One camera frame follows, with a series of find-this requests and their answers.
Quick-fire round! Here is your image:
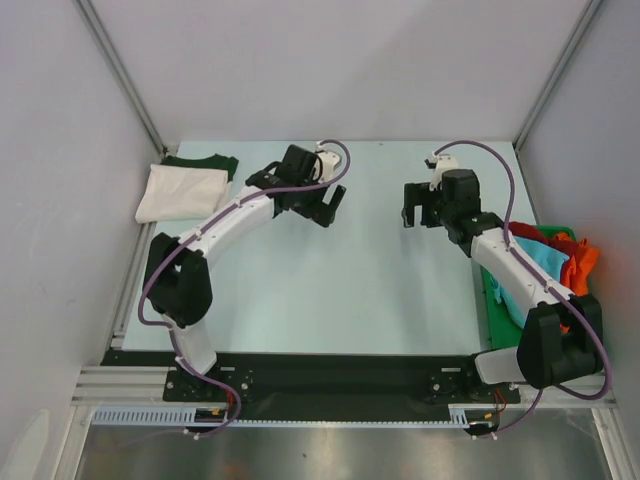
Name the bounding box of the light blue t shirt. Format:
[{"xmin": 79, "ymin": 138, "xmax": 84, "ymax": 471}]
[{"xmin": 488, "ymin": 234, "xmax": 569, "ymax": 330}]

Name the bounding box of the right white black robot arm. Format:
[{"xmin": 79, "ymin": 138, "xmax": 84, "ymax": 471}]
[{"xmin": 402, "ymin": 168, "xmax": 610, "ymax": 401}]

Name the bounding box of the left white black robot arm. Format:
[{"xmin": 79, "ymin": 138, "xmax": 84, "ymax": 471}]
[{"xmin": 137, "ymin": 140, "xmax": 352, "ymax": 400}]

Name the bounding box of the red t shirt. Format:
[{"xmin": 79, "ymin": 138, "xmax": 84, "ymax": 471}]
[{"xmin": 509, "ymin": 221, "xmax": 577, "ymax": 255}]

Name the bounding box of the folded dark green t shirt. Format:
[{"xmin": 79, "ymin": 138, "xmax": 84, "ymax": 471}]
[{"xmin": 161, "ymin": 154, "xmax": 239, "ymax": 181}]

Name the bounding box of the folded white t shirt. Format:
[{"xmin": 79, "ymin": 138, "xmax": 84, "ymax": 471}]
[{"xmin": 135, "ymin": 165, "xmax": 232, "ymax": 224}]

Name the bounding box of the green plastic tray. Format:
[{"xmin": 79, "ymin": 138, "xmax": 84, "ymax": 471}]
[{"xmin": 481, "ymin": 227, "xmax": 580, "ymax": 349}]

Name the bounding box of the orange t shirt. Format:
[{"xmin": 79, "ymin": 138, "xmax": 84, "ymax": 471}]
[{"xmin": 558, "ymin": 237, "xmax": 601, "ymax": 335}]

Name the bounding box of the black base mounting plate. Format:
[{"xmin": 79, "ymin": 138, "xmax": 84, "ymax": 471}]
[{"xmin": 102, "ymin": 350, "xmax": 520, "ymax": 423}]

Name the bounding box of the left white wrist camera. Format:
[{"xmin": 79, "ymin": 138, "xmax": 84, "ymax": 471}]
[{"xmin": 313, "ymin": 143, "xmax": 342, "ymax": 183}]

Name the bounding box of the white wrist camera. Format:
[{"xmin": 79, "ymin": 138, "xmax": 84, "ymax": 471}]
[
  {"xmin": 313, "ymin": 143, "xmax": 342, "ymax": 183},
  {"xmin": 425, "ymin": 152, "xmax": 459, "ymax": 191}
]

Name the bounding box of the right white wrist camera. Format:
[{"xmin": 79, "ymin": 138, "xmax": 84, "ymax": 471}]
[{"xmin": 425, "ymin": 152, "xmax": 459, "ymax": 191}]

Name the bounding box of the grey slotted cable duct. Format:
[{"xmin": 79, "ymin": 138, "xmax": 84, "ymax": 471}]
[{"xmin": 92, "ymin": 406, "xmax": 495, "ymax": 429}]

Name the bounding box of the right aluminium corner post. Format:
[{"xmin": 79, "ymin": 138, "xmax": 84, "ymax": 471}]
[{"xmin": 512, "ymin": 0, "xmax": 606, "ymax": 155}]

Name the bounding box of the aluminium corner post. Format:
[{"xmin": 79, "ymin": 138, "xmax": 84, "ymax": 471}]
[
  {"xmin": 71, "ymin": 0, "xmax": 166, "ymax": 157},
  {"xmin": 512, "ymin": 0, "xmax": 606, "ymax": 155}
]

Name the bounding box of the left aluminium corner post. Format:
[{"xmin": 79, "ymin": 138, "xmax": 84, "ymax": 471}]
[{"xmin": 71, "ymin": 0, "xmax": 166, "ymax": 157}]

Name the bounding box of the aluminium front frame rail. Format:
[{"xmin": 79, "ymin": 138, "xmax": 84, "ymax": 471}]
[{"xmin": 71, "ymin": 366, "xmax": 618, "ymax": 409}]

